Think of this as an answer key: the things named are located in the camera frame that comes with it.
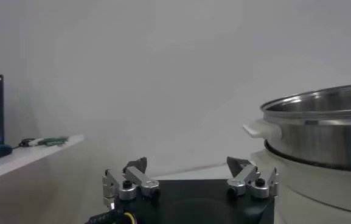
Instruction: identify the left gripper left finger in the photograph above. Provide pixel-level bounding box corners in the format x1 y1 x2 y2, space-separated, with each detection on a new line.
102 156 161 202

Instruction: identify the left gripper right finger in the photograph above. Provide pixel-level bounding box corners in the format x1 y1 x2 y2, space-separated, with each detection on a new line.
226 156 279 200

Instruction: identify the stainless steel steamer basket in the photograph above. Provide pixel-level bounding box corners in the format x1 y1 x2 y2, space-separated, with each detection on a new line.
242 82 351 173

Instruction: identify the white electric cooker base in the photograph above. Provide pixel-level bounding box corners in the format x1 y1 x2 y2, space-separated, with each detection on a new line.
250 149 351 217

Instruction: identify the white side table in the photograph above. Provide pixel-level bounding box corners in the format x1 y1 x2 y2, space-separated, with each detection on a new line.
0 135 85 186

